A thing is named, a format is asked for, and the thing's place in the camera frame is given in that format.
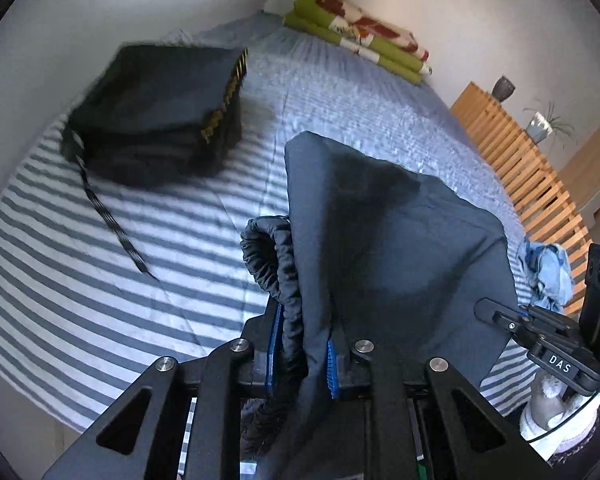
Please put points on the blue white striped bed quilt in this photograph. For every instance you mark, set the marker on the blue white striped bed quilt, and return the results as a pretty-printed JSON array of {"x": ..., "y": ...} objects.
[{"x": 79, "y": 322}]

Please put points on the dark navy garment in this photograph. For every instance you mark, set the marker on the dark navy garment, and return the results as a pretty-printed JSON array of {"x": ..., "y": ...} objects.
[{"x": 389, "y": 262}]

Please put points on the dark grey vase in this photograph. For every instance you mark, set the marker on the dark grey vase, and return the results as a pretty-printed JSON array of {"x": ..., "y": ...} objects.
[{"x": 503, "y": 89}]

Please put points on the folded green red blanket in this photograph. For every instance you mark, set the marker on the folded green red blanket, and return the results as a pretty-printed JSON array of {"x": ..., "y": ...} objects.
[{"x": 346, "y": 25}]

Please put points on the white potted plant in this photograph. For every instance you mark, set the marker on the white potted plant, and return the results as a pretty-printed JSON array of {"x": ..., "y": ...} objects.
[{"x": 546, "y": 123}]

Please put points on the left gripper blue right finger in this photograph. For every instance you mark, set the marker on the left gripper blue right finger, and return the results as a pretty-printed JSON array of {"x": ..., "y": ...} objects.
[{"x": 338, "y": 368}]

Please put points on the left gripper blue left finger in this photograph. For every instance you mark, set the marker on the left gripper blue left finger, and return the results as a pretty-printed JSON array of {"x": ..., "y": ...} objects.
[{"x": 256, "y": 375}]

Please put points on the wooden slatted bed rail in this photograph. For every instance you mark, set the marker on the wooden slatted bed rail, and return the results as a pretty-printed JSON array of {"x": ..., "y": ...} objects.
[{"x": 542, "y": 203}]

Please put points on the folded black garment yellow stripe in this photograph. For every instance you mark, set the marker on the folded black garment yellow stripe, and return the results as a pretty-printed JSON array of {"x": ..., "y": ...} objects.
[{"x": 159, "y": 114}]

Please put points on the right white gloved hand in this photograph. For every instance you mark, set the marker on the right white gloved hand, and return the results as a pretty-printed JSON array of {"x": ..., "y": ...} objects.
[{"x": 552, "y": 425}]

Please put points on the light blue crumpled cloth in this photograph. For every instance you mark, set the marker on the light blue crumpled cloth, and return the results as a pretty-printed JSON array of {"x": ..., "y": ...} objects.
[{"x": 548, "y": 273}]

